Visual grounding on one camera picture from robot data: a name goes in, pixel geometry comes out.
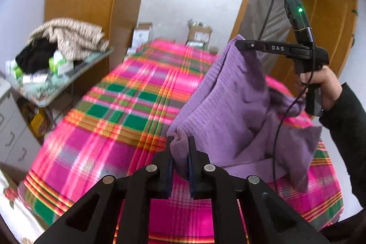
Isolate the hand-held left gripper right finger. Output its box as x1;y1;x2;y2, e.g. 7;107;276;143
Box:
187;136;329;244

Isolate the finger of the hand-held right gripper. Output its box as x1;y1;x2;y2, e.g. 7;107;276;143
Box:
235;40;268;54

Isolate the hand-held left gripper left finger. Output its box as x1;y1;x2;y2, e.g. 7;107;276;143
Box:
34;136;175;244

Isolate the purple fleece garment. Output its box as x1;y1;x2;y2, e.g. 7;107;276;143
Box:
166;35;323;193

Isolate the person's right forearm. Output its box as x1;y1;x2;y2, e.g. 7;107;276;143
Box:
319;82;366;204

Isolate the person's right hand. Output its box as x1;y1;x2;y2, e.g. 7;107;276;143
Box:
299;65;344;112

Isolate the wooden door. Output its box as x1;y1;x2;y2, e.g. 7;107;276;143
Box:
270;0;359;90

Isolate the clear plastic door curtain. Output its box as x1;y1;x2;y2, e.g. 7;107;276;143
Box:
240;0;304;73

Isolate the cardboard box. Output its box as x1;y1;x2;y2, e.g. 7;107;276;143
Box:
187;19;213;46

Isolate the pink green plaid bed sheet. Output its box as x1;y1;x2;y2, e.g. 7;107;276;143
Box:
24;38;344;244

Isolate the white box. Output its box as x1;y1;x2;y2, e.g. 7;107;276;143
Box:
133;22;153;48

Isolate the grey folding table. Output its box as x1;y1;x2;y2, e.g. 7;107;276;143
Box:
6;47;115;130

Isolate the green patterned table cloth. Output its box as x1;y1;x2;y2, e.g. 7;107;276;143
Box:
17;72;75;107

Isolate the green white tissue pack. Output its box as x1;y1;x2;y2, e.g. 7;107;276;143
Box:
48;50;74;75
6;59;23;77

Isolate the white floral quilt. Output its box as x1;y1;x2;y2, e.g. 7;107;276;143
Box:
0;170;48;244

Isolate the white purple tissue pack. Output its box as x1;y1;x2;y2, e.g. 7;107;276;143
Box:
23;74;48;84

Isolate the grey drawer cabinet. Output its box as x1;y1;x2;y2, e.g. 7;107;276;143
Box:
0;70;43;164

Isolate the beige patterned blanket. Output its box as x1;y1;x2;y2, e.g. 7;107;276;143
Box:
29;18;110;60

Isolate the black garment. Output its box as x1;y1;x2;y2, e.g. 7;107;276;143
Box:
15;38;59;73

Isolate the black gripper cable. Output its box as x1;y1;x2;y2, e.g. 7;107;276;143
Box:
270;90;308;190

